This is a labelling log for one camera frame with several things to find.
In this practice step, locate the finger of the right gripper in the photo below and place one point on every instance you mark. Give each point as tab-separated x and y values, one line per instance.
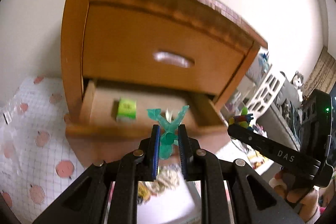
262	143

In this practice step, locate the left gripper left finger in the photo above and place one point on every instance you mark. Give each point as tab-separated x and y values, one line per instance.
107	191

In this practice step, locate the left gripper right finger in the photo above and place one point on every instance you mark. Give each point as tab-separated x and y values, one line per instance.
231	192

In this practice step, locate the colourful plastic toy pieces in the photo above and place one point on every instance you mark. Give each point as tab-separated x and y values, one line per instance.
243	119

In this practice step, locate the translucent teal toy figure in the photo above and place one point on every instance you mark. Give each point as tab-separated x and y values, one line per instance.
170	124

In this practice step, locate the person's right hand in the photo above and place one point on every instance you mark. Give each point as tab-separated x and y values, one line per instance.
307	198

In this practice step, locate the yellow snack packet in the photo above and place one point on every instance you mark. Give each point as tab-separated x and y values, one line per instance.
144	194

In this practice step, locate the white tray with teal rim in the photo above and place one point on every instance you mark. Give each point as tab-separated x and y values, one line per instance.
179	205

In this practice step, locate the husky plush toy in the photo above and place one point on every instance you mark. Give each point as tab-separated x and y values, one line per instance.
297	81

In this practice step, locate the white lattice shelf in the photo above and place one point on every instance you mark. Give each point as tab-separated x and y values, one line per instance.
265	93

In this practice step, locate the fruit print grid mat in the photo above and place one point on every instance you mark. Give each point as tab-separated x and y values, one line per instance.
37	163

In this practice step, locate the lower wooden drawer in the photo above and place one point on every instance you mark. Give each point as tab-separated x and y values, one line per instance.
98	114

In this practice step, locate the clear plastic bag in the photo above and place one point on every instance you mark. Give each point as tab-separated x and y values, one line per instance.
8	112

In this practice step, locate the wooden nightstand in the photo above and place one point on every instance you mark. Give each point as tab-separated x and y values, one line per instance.
197	46

